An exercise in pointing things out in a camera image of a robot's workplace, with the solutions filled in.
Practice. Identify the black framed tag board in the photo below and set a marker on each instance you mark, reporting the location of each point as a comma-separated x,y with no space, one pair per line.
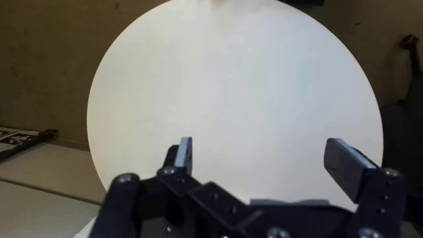
22,139

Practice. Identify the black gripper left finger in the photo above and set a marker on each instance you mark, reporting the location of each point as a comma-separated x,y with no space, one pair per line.
186,154

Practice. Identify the black stand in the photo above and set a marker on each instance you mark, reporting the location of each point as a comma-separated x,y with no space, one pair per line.
408,133

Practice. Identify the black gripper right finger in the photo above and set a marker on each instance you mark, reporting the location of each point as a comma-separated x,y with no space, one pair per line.
352,172

